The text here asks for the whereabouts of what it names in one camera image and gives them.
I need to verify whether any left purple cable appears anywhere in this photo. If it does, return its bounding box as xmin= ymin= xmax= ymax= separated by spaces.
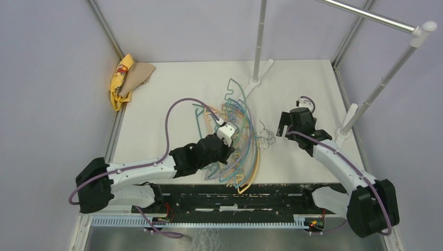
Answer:
xmin=68 ymin=98 xmax=223 ymax=206

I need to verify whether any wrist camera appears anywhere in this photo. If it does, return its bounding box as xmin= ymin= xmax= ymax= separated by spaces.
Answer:
xmin=216 ymin=123 xmax=236 ymax=146
xmin=296 ymin=97 xmax=313 ymax=110

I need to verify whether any beige cloth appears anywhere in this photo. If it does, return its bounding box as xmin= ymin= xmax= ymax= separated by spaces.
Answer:
xmin=118 ymin=62 xmax=156 ymax=98

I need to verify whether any white garment rack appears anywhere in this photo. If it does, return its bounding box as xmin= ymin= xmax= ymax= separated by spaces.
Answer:
xmin=239 ymin=1 xmax=437 ymax=147

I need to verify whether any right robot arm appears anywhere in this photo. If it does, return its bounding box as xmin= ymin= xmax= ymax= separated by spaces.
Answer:
xmin=276 ymin=107 xmax=400 ymax=238

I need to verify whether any peach plastic hanger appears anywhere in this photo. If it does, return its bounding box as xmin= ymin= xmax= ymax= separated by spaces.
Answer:
xmin=203 ymin=107 xmax=219 ymax=134

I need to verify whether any purple cable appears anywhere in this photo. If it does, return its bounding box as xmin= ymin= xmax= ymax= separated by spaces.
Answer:
xmin=286 ymin=95 xmax=393 ymax=236
xmin=68 ymin=98 xmax=223 ymax=206

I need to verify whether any white cable duct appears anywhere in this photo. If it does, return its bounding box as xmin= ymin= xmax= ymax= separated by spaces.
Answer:
xmin=90 ymin=216 xmax=309 ymax=229

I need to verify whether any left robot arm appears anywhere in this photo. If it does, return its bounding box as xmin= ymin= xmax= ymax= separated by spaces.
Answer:
xmin=74 ymin=134 xmax=234 ymax=214

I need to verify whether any orange wavy hanger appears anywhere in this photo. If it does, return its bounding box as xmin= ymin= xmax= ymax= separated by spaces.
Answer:
xmin=219 ymin=102 xmax=258 ymax=191

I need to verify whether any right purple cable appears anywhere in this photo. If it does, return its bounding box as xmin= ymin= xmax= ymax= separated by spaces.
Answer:
xmin=286 ymin=95 xmax=393 ymax=236

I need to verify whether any yellow wavy hanger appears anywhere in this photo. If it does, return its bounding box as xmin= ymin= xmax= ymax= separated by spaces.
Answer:
xmin=226 ymin=115 xmax=261 ymax=195

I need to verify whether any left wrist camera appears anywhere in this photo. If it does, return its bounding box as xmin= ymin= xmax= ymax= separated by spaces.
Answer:
xmin=216 ymin=123 xmax=236 ymax=146

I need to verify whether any green wavy hanger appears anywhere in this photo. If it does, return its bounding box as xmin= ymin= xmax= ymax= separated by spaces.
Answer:
xmin=205 ymin=78 xmax=252 ymax=180

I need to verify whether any yellow patterned cloth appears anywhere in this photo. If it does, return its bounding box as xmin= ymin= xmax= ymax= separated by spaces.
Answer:
xmin=109 ymin=54 xmax=134 ymax=112

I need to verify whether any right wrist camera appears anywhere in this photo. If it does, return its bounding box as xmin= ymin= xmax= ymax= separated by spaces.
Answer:
xmin=296 ymin=97 xmax=313 ymax=110

